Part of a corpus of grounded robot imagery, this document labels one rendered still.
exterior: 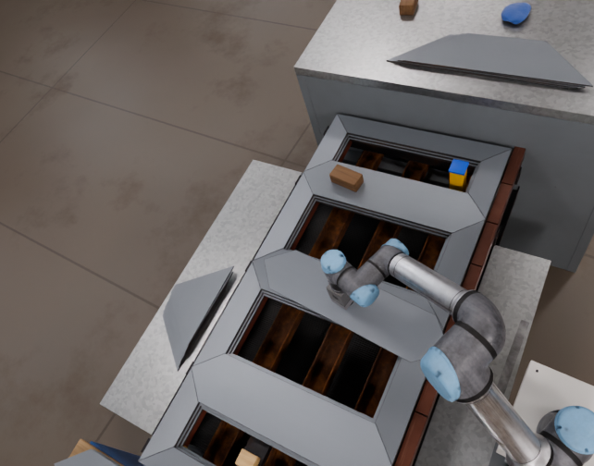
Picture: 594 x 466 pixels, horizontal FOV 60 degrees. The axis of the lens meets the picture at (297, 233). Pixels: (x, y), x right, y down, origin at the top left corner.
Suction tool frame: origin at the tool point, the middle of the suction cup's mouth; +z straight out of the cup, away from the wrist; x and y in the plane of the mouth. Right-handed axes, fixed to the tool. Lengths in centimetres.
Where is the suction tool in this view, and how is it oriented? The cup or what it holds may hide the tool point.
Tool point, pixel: (348, 301)
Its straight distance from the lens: 179.7
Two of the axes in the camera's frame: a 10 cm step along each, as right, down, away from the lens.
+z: 2.4, 5.2, 8.2
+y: -6.3, 7.3, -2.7
